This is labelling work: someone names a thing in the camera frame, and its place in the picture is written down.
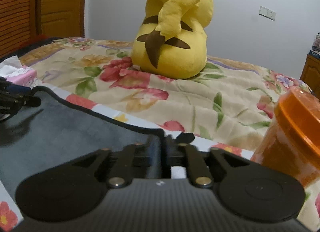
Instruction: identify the purple and grey towel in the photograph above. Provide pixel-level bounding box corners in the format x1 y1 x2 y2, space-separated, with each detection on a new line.
1 87 165 197

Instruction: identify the pink tissue box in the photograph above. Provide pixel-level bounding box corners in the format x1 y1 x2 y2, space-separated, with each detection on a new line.
0 55 42 88

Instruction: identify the floral bed blanket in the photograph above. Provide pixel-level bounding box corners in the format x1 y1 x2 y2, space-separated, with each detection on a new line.
19 38 309 151

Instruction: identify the orange plastic cup with lid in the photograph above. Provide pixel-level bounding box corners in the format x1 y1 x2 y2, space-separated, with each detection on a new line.
251 87 319 188

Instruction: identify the wooden louvered wardrobe door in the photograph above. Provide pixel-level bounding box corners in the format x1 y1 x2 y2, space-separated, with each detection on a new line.
1 0 37 57

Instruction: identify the white fruit print cloth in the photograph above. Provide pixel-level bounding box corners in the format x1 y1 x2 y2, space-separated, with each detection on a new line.
0 85 320 231

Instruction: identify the yellow Pikachu plush toy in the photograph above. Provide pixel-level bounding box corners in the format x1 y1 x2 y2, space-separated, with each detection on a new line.
131 0 213 79

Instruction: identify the wooden sideboard cabinet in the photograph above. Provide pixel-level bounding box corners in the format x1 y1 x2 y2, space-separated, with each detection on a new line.
300 55 320 93

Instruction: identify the stack of folded fabrics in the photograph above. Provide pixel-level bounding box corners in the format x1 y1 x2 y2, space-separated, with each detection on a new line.
309 32 320 60

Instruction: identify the white wall switch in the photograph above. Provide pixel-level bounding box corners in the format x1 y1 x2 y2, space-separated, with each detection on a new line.
259 6 276 21

